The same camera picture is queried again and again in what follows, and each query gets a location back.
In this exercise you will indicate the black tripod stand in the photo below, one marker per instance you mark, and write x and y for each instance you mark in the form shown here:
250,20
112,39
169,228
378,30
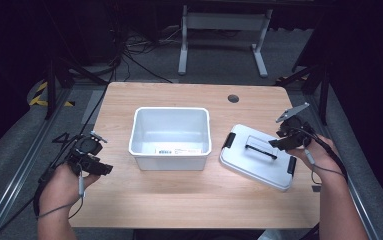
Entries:
50,86
324,93

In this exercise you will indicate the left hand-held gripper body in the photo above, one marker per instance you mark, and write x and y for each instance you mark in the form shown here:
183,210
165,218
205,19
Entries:
86,146

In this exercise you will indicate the yellow black floor tape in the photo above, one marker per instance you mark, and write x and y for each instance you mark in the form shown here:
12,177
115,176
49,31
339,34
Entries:
37,99

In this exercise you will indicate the grey metal floor rail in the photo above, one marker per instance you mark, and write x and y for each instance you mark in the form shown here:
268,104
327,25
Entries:
19,173
362,213

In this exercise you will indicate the grey metal stand frame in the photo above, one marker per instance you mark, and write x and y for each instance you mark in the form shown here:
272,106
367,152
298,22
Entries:
224,21

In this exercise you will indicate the person's left hand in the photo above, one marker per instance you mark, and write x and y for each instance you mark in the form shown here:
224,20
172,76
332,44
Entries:
60,188

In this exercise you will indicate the small dark tape patch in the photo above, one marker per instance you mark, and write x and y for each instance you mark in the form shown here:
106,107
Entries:
316,188

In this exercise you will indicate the white plastic storage bin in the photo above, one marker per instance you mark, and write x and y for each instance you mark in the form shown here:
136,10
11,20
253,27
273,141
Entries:
170,133

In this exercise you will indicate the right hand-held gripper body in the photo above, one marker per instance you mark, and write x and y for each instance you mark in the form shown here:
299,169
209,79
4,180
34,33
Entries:
294,128

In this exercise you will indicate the person's right hand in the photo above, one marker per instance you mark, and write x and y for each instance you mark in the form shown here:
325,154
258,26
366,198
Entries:
324,160

